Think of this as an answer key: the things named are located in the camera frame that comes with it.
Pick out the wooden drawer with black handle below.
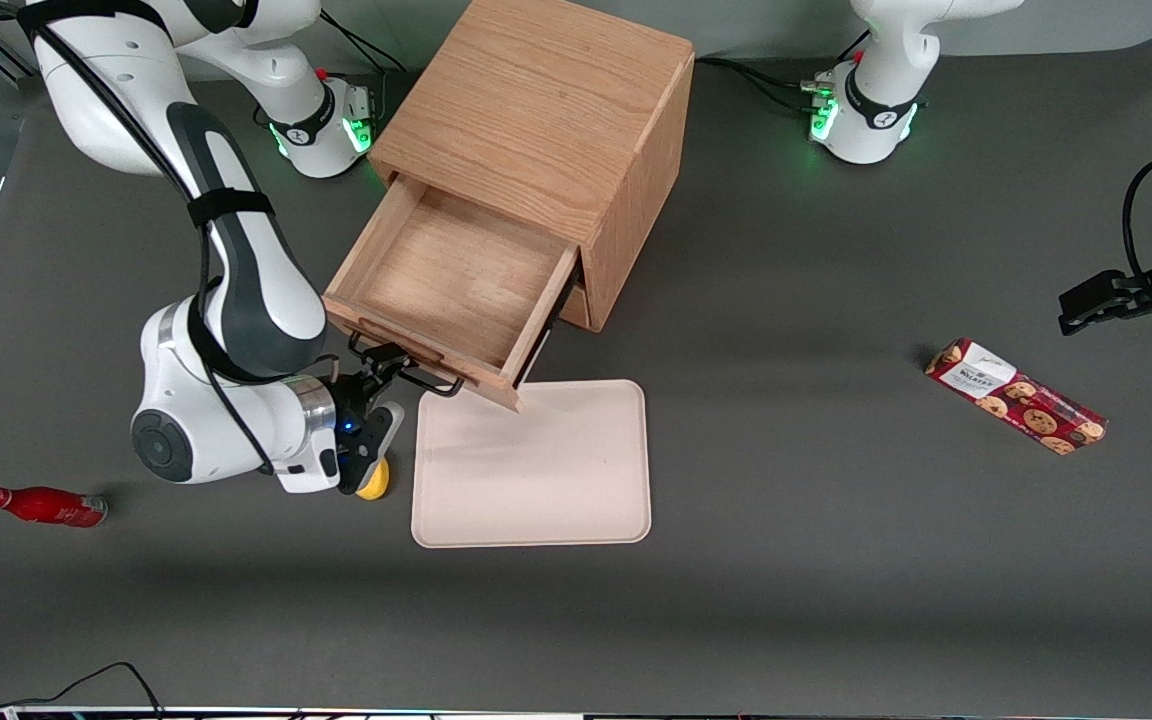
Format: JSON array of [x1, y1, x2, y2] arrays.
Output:
[[322, 172, 583, 412], [551, 284, 593, 332]]

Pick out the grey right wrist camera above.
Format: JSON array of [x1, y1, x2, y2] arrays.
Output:
[[338, 401, 406, 498]]

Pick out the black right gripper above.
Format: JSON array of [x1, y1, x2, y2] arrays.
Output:
[[331, 338, 414, 452]]

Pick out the thin black floor cable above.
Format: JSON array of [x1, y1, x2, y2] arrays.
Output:
[[0, 661, 167, 720]]

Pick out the black left arm base cables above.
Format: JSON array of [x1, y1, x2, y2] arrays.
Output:
[[694, 30, 872, 115]]

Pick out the red bottle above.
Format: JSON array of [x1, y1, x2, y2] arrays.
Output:
[[0, 486, 109, 529]]

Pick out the beige rectangular tray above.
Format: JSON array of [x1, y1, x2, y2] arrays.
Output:
[[411, 379, 653, 550]]

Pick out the wooden drawer cabinet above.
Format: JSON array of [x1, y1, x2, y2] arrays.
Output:
[[368, 0, 697, 333]]

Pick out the black right arm base cables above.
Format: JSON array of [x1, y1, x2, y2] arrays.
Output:
[[318, 10, 409, 77]]

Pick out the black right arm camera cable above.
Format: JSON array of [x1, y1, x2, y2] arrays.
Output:
[[0, 0, 283, 473]]

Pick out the black arm base cables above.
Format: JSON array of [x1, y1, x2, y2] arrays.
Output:
[[694, 30, 872, 115], [318, 10, 409, 77]]

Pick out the red cookie box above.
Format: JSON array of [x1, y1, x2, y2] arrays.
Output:
[[924, 337, 1109, 457]]

